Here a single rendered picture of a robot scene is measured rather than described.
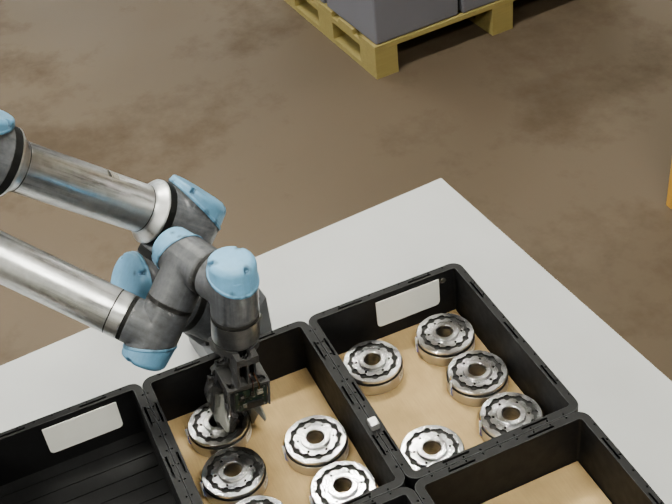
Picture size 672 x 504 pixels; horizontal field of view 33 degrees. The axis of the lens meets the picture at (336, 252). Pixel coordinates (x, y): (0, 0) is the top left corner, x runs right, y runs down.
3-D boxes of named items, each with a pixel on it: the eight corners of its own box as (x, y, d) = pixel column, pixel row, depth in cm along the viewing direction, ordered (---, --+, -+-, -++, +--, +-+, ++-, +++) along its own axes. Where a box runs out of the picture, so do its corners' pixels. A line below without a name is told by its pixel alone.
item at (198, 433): (180, 414, 188) (180, 412, 188) (236, 393, 191) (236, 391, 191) (199, 456, 181) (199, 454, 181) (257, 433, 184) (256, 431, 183)
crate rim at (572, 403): (306, 327, 194) (304, 317, 193) (457, 270, 202) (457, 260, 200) (410, 492, 166) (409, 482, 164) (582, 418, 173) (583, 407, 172)
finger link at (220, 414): (217, 452, 182) (224, 410, 177) (205, 428, 186) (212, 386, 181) (235, 449, 184) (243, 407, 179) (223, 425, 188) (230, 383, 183)
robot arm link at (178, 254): (131, 282, 174) (176, 315, 168) (161, 218, 172) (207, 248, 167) (164, 288, 181) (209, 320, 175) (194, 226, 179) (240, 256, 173)
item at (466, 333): (407, 325, 200) (407, 322, 199) (459, 308, 202) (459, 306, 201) (429, 362, 192) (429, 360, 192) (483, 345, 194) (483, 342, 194)
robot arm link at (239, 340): (203, 307, 172) (253, 294, 175) (205, 329, 175) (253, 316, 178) (219, 337, 167) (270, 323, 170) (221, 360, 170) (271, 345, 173)
